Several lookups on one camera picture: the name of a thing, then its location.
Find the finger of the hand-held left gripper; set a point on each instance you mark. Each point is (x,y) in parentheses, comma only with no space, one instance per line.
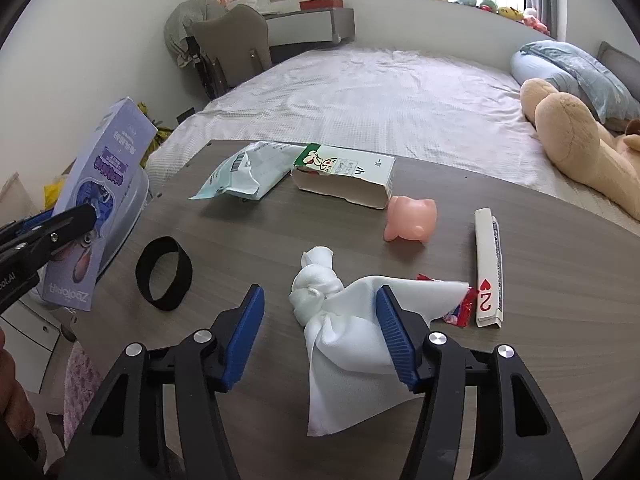
(35,221)
(65,227)

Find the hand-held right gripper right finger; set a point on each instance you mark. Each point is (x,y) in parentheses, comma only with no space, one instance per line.
(395,340)

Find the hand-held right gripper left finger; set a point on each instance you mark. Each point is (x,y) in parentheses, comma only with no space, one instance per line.
(247,335)

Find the white knotted cloth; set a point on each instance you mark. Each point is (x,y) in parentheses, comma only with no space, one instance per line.
(345,360)

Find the grey perforated plastic basket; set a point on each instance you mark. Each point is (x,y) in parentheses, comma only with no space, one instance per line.
(130,200)

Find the red snack wrapper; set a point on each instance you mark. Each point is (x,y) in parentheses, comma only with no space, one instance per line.
(462,310)

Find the black elastic band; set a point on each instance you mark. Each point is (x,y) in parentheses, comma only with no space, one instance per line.
(184,270)

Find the purple printed carton box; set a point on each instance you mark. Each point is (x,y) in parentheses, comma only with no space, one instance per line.
(115,150)

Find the pink pig toy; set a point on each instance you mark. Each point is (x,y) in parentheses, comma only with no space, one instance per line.
(410,217)

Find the person's left hand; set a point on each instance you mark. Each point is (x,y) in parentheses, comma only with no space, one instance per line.
(15,405)

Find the beige plastic storage drawer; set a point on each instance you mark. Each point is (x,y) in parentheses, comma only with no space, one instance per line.
(15,195)

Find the small yellow bag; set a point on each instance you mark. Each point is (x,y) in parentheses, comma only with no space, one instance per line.
(54,192)

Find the white playing card box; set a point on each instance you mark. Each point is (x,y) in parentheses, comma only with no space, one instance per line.
(487,260)

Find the large yellow bag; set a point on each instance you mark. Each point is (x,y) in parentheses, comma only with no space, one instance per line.
(157,137)

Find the pink floral mat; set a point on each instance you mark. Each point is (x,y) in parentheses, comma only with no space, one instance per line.
(82,390)

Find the light blue wipe packet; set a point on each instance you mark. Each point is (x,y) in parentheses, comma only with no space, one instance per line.
(245,170)

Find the white green milk carton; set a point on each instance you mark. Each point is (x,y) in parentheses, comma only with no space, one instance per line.
(345,180)

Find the grey garment on chair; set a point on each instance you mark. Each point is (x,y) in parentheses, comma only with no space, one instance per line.
(182,25)

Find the bed with pale striped sheet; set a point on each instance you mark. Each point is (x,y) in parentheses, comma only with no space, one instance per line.
(375,100)

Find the grey upholstered chair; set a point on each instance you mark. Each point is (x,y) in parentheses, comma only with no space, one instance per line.
(235,40)

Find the large tan teddy bear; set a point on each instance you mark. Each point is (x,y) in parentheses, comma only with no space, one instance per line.
(570,130)

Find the pile of papers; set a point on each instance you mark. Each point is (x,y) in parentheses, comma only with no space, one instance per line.
(255,2)

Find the grey white desk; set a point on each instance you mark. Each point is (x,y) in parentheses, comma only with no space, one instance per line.
(305,25)

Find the blue patterned pillow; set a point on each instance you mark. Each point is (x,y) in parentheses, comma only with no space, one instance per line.
(590,70)

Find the red box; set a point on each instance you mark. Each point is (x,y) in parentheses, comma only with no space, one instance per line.
(322,4)

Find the row of plush toys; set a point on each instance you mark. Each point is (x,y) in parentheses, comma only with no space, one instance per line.
(500,10)

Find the grey headboard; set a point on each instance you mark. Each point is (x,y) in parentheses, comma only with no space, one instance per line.
(620,62)

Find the wall socket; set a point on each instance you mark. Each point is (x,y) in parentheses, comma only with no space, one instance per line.
(185,114)

